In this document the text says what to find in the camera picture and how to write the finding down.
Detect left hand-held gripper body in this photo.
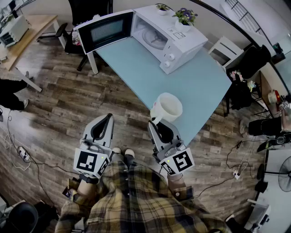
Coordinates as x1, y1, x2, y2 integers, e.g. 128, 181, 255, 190
72, 137, 114, 180

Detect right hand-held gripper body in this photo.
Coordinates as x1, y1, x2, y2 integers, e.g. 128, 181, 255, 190
153, 138, 195, 176

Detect white cup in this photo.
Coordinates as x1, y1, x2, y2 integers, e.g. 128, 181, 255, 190
150, 92, 183, 126

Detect white microwave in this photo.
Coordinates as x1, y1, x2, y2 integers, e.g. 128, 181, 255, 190
75, 5, 209, 75

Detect person's right forearm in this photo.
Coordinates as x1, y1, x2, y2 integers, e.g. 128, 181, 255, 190
168, 174, 186, 190

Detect black wristband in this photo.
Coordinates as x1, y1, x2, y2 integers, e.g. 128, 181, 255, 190
79, 174, 101, 184

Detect person's grey trousers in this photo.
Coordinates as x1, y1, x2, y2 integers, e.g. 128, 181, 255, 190
111, 152, 138, 168

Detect brown box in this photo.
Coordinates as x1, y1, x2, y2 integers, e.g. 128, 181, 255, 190
62, 178, 78, 199

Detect yellow plaid shirt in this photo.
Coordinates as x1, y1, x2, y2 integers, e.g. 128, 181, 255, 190
55, 159, 233, 233

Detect white power strip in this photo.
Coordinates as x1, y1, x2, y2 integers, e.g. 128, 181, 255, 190
18, 146, 31, 163

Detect white table leg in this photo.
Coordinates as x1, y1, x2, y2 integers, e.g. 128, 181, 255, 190
87, 51, 99, 76

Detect black round bin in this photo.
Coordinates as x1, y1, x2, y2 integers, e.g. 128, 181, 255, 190
5, 202, 40, 233

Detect white heater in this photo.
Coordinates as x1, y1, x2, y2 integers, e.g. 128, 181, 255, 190
245, 198, 271, 231

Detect white stool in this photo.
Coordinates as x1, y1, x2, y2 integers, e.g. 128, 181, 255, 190
208, 35, 245, 69

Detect black chair with bag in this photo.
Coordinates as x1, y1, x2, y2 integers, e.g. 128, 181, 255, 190
224, 44, 273, 117

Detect red and white pot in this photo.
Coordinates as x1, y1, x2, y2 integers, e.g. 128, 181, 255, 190
267, 89, 281, 105

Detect black standing fan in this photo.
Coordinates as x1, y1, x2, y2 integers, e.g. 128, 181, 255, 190
256, 155, 291, 193

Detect wooden desk with white legs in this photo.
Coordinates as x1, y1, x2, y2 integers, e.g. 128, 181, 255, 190
0, 14, 59, 93

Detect purple flower plant white pot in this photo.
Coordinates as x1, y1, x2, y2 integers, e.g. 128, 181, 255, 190
172, 8, 198, 33

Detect black office chair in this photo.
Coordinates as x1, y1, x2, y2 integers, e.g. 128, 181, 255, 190
55, 0, 114, 71

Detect black curved railing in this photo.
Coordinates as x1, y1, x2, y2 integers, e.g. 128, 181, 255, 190
190, 0, 291, 97

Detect small green plant white pot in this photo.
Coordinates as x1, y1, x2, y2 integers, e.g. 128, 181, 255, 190
155, 3, 170, 16

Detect white toaster oven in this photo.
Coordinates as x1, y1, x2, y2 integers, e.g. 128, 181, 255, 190
0, 14, 30, 48

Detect black cable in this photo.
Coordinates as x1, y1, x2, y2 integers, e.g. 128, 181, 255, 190
193, 140, 255, 199

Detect white cable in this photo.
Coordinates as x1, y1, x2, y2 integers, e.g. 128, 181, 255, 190
4, 108, 31, 171

